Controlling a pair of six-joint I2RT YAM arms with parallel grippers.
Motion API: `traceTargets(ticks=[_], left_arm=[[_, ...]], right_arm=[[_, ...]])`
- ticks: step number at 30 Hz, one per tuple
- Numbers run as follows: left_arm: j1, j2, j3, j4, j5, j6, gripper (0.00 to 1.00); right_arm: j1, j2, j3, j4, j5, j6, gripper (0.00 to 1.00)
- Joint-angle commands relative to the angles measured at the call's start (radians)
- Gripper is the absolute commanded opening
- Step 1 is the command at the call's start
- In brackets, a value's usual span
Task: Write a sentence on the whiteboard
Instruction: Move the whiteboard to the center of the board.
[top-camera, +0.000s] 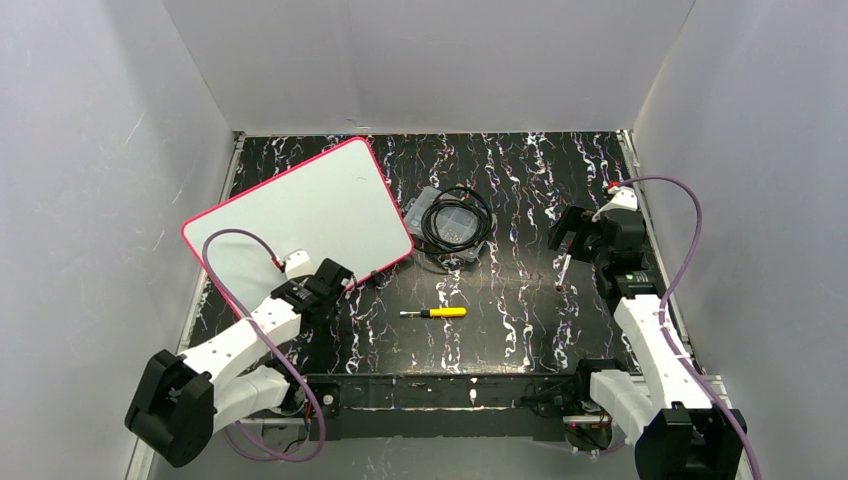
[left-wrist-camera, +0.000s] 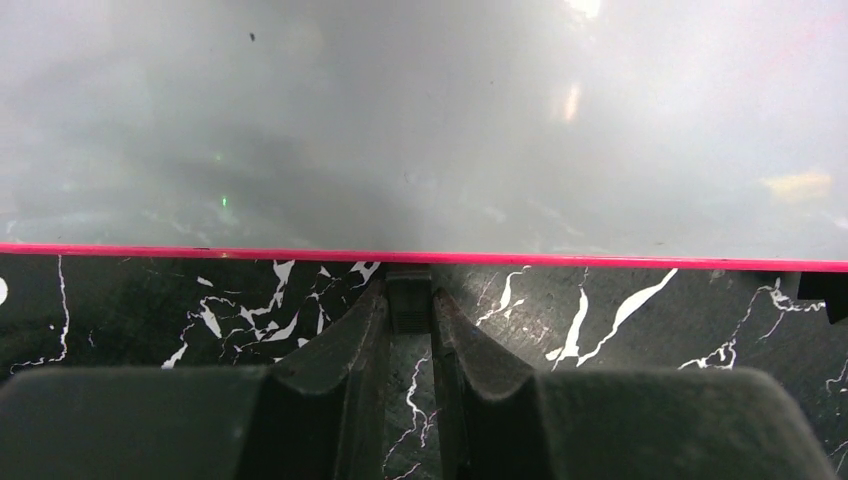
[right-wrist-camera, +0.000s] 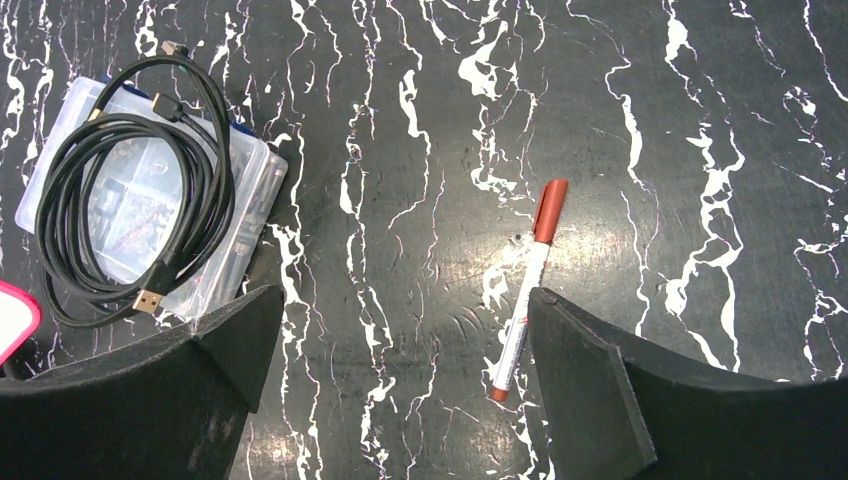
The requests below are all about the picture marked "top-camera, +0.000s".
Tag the yellow handled screwdriver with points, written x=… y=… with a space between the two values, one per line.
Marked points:
x=443 y=313

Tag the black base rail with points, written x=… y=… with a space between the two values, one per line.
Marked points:
x=542 y=407

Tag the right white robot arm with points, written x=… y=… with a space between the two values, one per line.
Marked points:
x=677 y=430

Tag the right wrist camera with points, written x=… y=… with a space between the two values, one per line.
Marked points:
x=621 y=198

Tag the clear plastic organizer box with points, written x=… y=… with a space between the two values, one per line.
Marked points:
x=456 y=221

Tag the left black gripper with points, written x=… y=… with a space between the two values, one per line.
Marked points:
x=337 y=274

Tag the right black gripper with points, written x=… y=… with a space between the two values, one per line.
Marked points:
x=569 y=234

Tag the white marker pen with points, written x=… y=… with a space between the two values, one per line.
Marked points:
x=559 y=285

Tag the pink framed whiteboard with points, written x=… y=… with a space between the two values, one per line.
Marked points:
x=335 y=205

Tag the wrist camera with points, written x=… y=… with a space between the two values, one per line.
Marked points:
x=297 y=264
x=621 y=198

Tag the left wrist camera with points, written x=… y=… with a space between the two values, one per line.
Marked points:
x=297 y=264

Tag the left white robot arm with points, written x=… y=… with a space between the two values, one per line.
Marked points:
x=183 y=399

